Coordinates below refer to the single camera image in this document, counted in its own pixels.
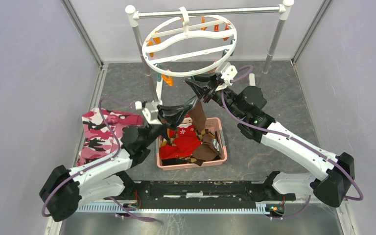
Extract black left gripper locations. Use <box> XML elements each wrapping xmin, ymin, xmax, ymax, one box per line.
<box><xmin>142</xmin><ymin>103</ymin><xmax>192</xmax><ymax>147</ymax></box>

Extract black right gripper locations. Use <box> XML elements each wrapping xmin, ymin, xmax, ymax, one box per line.
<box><xmin>185</xmin><ymin>71</ymin><xmax>245</xmax><ymax>120</ymax></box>

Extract brown striped-cuff sock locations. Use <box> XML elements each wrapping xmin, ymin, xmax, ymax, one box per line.
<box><xmin>186</xmin><ymin>100</ymin><xmax>207</xmax><ymax>134</ymax></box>

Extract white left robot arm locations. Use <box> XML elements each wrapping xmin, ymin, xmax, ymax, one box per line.
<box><xmin>39</xmin><ymin>97</ymin><xmax>199</xmax><ymax>222</ymax></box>

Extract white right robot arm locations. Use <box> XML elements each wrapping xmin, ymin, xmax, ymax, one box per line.
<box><xmin>185</xmin><ymin>75</ymin><xmax>364</xmax><ymax>208</ymax></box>

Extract orange front clip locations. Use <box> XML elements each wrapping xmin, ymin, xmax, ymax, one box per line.
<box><xmin>161</xmin><ymin>74</ymin><xmax>174</xmax><ymax>87</ymax></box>

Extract white round clip hanger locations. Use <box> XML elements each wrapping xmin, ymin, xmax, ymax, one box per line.
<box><xmin>141</xmin><ymin>7</ymin><xmax>237</xmax><ymax>77</ymax></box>

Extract teal front clip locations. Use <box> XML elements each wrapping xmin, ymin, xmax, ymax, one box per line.
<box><xmin>156</xmin><ymin>73</ymin><xmax>162</xmax><ymax>82</ymax></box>

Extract argyle patterned sock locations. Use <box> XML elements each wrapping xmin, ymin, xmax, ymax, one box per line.
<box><xmin>159</xmin><ymin>127</ymin><xmax>221</xmax><ymax>166</ymax></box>

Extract red santa sock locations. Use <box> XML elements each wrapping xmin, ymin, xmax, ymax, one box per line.
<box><xmin>159</xmin><ymin>118</ymin><xmax>200</xmax><ymax>160</ymax></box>

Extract pink plastic basket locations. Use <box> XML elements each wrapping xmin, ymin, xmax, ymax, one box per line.
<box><xmin>156</xmin><ymin>116</ymin><xmax>228</xmax><ymax>170</ymax></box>

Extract brown sock in basket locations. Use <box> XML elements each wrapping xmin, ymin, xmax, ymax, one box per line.
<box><xmin>186</xmin><ymin>132</ymin><xmax>222</xmax><ymax>166</ymax></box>

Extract pink camouflage folded garment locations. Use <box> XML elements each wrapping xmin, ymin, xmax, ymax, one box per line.
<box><xmin>75</xmin><ymin>107</ymin><xmax>143</xmax><ymax>166</ymax></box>

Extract white metal drying rack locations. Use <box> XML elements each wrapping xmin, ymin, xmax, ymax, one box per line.
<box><xmin>125</xmin><ymin>0</ymin><xmax>294</xmax><ymax>108</ymax></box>

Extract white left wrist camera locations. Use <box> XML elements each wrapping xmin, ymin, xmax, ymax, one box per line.
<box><xmin>134</xmin><ymin>101</ymin><xmax>161</xmax><ymax>125</ymax></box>

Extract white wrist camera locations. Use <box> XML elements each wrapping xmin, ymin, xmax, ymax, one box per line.
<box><xmin>134</xmin><ymin>101</ymin><xmax>161</xmax><ymax>125</ymax></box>
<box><xmin>215</xmin><ymin>62</ymin><xmax>237</xmax><ymax>91</ymax></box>

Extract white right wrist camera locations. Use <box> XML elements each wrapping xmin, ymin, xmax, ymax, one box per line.
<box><xmin>215</xmin><ymin>62</ymin><xmax>237</xmax><ymax>91</ymax></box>

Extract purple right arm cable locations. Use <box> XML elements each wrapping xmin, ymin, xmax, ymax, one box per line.
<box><xmin>220</xmin><ymin>65</ymin><xmax>364</xmax><ymax>202</ymax></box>

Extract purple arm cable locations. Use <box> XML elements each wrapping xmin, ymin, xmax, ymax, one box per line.
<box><xmin>41</xmin><ymin>97</ymin><xmax>137</xmax><ymax>218</ymax></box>
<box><xmin>220</xmin><ymin>65</ymin><xmax>364</xmax><ymax>202</ymax></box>

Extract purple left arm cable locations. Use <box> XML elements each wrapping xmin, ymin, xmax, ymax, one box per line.
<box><xmin>41</xmin><ymin>97</ymin><xmax>137</xmax><ymax>218</ymax></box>

